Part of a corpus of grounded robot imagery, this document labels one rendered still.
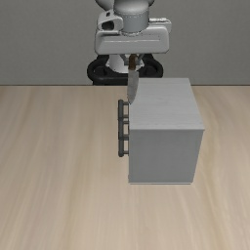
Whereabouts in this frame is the brown-handled kitchen knife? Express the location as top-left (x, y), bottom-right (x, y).
top-left (126, 54), bottom-right (141, 105)

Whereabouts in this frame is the grey cabinet with drawers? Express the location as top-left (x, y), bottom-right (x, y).
top-left (117, 77), bottom-right (206, 187)

